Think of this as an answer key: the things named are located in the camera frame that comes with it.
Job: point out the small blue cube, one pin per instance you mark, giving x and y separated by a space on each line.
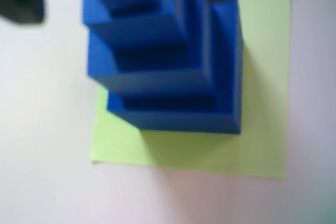
147 32

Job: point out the medium blue cube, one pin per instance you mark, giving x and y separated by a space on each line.
157 82

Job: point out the large blue cube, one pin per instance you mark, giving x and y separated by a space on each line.
183 121

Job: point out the green paper square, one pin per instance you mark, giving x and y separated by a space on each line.
210 150

